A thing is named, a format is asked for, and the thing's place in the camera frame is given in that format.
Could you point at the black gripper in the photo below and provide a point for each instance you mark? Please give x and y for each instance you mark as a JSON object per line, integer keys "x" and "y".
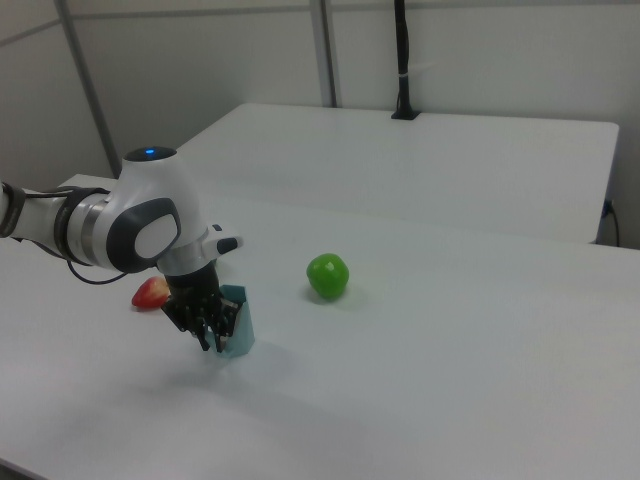
{"x": 192, "y": 290}

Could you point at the light blue hexagonal mug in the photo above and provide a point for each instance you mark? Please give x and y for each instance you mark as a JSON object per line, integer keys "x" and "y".
{"x": 242, "y": 330}

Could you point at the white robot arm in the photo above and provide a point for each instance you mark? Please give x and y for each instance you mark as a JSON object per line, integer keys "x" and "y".
{"x": 145, "y": 215}

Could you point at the red strawberry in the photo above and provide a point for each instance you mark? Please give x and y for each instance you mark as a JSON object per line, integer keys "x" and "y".
{"x": 150, "y": 296}

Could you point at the grey partition wall post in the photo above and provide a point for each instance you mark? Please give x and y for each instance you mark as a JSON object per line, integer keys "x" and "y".
{"x": 326, "y": 50}

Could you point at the black camera pole stand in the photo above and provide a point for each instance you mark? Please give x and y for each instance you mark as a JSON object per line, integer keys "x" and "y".
{"x": 402, "y": 60}

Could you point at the green apple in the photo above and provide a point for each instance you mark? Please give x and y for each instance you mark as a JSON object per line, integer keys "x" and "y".
{"x": 327, "y": 277}

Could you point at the grey partition corner post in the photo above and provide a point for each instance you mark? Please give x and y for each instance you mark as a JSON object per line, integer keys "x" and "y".
{"x": 87, "y": 85}

